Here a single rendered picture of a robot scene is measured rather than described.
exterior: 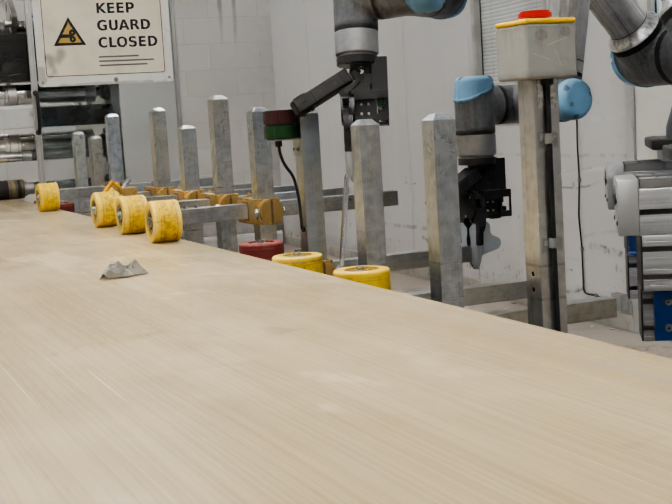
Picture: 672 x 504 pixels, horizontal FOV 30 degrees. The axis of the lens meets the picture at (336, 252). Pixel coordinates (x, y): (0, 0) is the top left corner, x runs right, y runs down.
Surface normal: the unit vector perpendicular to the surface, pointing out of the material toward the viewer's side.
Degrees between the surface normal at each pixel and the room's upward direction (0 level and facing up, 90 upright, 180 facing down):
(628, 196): 90
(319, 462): 0
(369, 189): 90
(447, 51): 90
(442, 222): 90
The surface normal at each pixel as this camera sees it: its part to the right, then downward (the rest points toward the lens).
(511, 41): -0.92, 0.10
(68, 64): 0.39, 0.07
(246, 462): -0.06, -0.99
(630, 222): -0.18, 0.11
